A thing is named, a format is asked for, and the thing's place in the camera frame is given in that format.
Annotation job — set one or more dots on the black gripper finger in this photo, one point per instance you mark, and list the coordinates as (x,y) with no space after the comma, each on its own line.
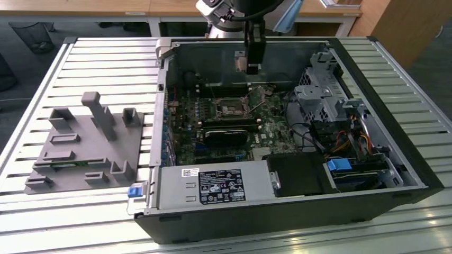
(254,53)

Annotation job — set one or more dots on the silver square CPU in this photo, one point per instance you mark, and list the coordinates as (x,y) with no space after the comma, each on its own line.
(240,63)

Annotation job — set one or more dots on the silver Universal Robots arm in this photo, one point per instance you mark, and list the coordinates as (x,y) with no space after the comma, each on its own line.
(225,30)

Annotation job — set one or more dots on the black CPU socket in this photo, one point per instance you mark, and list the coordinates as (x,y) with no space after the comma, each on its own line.
(232,108)

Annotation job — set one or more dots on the white paper stack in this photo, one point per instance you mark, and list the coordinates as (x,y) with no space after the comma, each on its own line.
(338,2)

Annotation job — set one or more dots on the silver metal drive cage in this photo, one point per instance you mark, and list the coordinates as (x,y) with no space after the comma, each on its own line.
(310,98)

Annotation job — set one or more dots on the black RAM stick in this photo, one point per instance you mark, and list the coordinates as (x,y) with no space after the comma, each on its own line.
(229,121)
(229,126)

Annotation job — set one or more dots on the green motherboard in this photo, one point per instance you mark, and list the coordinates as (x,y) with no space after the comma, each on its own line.
(272,132)

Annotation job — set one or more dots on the black graphics card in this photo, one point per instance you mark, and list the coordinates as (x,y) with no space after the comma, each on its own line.
(225,137)

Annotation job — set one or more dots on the silver chipset heatsink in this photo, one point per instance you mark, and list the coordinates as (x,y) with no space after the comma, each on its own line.
(261,153)

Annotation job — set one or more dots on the wooden cabinet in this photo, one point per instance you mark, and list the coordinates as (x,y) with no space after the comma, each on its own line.
(405,26)

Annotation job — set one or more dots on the wooden desk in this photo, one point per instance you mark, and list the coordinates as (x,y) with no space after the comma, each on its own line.
(105,6)

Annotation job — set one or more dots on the black plastic shroud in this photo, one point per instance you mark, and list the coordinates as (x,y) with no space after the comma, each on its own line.
(300,174)

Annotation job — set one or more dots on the blue disk carrier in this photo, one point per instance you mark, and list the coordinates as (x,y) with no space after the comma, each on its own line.
(338,165)

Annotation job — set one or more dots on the silver power supply unit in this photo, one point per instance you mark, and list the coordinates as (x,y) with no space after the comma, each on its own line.
(176,190)

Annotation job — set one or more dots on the grey plastic parts rack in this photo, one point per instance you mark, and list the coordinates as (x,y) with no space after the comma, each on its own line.
(88,158)

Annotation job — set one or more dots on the blue case latch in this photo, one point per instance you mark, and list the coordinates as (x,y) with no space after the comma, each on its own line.
(133,192)

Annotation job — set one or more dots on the black mesh waste bin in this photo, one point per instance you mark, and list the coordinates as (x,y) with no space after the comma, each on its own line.
(30,34)

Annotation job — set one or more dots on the black open PC case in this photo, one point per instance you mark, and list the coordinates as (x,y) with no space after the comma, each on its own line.
(246,225)

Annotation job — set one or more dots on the green RAM stick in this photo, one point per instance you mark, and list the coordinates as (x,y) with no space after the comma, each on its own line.
(70,164)

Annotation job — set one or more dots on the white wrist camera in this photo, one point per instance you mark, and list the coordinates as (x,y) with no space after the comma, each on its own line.
(212,10)

